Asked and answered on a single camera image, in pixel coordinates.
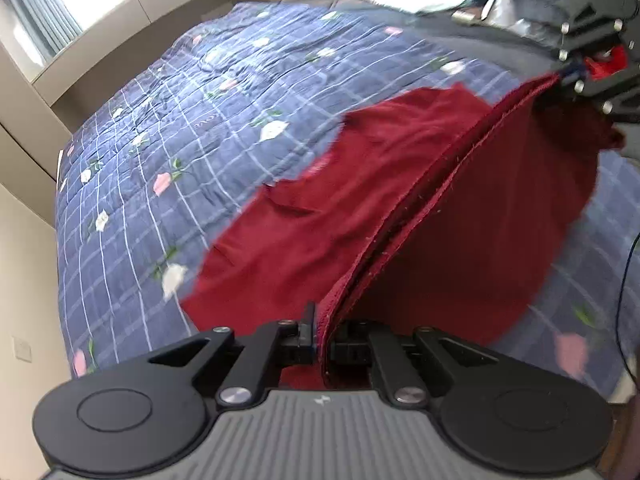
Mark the blue plaid floral quilt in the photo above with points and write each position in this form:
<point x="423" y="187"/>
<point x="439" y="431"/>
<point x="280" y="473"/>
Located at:
<point x="163" y="166"/>

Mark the dark red knit sweater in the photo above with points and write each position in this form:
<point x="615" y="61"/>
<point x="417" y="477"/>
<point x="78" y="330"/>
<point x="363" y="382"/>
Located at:
<point x="434" y="208"/>

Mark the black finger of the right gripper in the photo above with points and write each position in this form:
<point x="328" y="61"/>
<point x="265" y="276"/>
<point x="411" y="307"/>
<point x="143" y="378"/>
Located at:
<point x="616" y="94"/>
<point x="602" y="25"/>

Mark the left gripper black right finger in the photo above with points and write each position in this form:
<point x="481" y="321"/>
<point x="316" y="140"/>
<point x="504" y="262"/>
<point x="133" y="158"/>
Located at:
<point x="403" y="369"/>

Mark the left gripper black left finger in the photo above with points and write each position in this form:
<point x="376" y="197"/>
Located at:
<point x="227" y="369"/>

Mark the beige window bench cabinet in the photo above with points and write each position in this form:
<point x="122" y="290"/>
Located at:
<point x="115" y="48"/>

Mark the light blue left curtain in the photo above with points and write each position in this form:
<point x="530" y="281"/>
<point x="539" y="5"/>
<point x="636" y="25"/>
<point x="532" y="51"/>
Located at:
<point x="48" y="23"/>

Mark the white wall socket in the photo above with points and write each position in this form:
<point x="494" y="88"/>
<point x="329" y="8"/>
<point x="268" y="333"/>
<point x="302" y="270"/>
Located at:
<point x="21" y="349"/>

